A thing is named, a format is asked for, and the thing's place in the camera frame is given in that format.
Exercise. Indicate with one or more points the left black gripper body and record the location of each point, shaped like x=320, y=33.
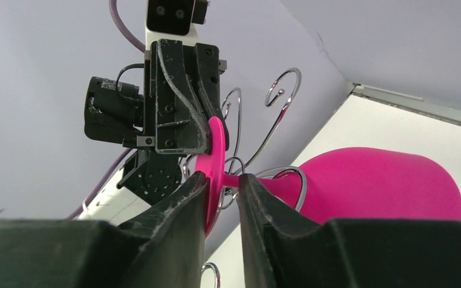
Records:
x=150, y=97

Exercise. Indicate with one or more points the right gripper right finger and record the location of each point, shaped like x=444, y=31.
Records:
x=282, y=248

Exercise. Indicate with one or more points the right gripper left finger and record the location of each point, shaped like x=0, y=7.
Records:
x=161, y=247

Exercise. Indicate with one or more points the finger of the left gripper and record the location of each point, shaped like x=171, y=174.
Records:
x=206, y=90
x=180, y=125

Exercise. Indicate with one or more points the pink wine glass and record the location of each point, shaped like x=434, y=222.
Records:
x=355, y=182

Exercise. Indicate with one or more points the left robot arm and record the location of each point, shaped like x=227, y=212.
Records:
x=114, y=113

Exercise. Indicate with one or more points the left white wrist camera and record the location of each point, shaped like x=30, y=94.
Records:
x=174, y=20

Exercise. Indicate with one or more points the chrome wire glass rack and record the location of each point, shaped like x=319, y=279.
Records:
x=226, y=262

